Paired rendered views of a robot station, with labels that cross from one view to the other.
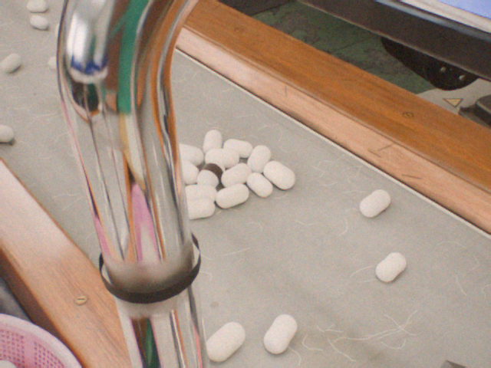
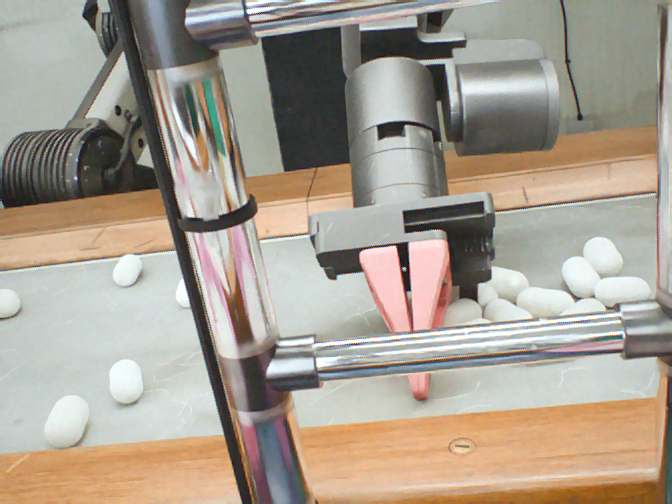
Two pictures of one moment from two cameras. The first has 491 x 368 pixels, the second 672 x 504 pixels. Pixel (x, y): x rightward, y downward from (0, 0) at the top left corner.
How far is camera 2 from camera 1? 0.25 m
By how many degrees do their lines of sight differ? 42
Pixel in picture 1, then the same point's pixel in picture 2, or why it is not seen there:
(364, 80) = (27, 210)
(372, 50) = not seen: outside the picture
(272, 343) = (126, 383)
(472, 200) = not seen: hidden behind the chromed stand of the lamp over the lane
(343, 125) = (35, 245)
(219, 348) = (67, 420)
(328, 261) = (120, 327)
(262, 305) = (80, 388)
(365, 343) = not seen: hidden behind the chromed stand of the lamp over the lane
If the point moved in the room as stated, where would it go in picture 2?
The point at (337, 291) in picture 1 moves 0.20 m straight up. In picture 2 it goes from (152, 337) to (67, 41)
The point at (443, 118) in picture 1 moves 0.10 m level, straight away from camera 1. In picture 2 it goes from (136, 196) to (113, 176)
